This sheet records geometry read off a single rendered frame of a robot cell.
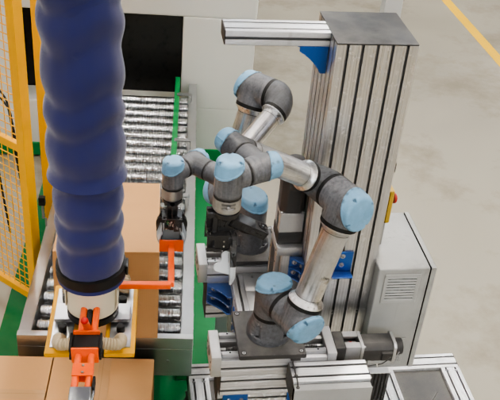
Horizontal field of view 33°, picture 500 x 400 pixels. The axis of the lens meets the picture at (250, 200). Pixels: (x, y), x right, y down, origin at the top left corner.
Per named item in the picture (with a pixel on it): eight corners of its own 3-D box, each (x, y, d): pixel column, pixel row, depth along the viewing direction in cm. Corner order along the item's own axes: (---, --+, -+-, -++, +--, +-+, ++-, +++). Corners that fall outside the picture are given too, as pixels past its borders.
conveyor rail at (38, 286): (85, 105, 539) (84, 78, 529) (94, 105, 540) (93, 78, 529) (20, 366, 348) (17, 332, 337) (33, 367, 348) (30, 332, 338)
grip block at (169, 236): (159, 237, 312) (159, 226, 309) (182, 238, 313) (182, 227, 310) (159, 251, 305) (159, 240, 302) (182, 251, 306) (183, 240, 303)
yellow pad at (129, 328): (109, 289, 302) (109, 278, 299) (138, 290, 303) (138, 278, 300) (103, 358, 274) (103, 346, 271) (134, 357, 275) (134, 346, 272)
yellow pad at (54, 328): (55, 289, 300) (55, 278, 297) (84, 289, 301) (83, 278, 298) (44, 358, 272) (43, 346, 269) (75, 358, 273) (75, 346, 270)
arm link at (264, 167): (263, 138, 227) (229, 147, 222) (287, 157, 220) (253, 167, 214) (261, 163, 232) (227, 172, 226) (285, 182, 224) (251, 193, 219)
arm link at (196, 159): (217, 173, 298) (198, 186, 290) (194, 162, 303) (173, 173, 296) (219, 154, 293) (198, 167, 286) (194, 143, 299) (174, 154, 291)
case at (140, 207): (70, 259, 387) (67, 181, 369) (158, 260, 391) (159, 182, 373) (55, 338, 334) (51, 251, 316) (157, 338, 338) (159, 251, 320)
